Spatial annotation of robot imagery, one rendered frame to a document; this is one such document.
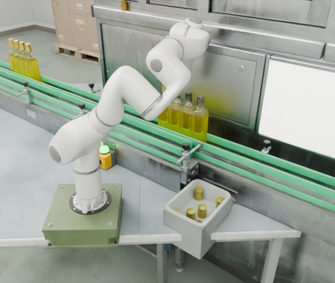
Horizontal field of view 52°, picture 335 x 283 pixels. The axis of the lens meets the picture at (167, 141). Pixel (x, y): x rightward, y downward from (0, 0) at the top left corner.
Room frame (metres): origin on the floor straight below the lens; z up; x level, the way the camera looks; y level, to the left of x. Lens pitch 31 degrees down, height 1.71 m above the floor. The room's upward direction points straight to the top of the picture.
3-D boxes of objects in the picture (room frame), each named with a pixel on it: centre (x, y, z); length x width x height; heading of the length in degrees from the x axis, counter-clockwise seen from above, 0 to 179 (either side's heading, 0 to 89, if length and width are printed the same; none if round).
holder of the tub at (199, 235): (1.02, -0.14, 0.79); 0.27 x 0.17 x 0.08; 143
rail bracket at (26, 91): (1.75, 0.79, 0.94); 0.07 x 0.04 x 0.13; 143
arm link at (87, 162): (0.99, 0.29, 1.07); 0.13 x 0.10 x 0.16; 143
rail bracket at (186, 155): (1.15, -0.09, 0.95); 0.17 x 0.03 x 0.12; 143
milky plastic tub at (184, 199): (1.00, -0.12, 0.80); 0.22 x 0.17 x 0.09; 143
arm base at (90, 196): (0.98, 0.29, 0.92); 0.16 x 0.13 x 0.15; 8
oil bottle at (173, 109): (1.34, -0.04, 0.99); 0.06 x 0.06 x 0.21; 54
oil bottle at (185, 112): (1.31, -0.09, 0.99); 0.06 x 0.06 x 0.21; 53
